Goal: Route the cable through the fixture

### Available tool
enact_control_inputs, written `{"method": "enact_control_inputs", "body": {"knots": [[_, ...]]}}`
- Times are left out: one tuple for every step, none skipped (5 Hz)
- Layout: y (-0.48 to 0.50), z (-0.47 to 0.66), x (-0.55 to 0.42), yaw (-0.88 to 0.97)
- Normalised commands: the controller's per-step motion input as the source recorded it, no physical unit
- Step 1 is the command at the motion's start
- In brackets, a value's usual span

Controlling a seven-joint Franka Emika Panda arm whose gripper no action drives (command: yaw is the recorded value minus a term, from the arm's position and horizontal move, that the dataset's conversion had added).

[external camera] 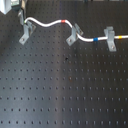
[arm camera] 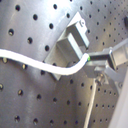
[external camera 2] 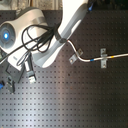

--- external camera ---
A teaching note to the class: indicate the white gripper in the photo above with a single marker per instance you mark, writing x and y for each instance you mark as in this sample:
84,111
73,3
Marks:
7,5

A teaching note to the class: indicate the right grey cable clip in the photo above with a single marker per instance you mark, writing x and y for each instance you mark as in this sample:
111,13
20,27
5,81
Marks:
110,34

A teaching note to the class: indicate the middle grey cable clip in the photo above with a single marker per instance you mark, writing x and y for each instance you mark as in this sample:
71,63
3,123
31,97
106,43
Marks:
76,30

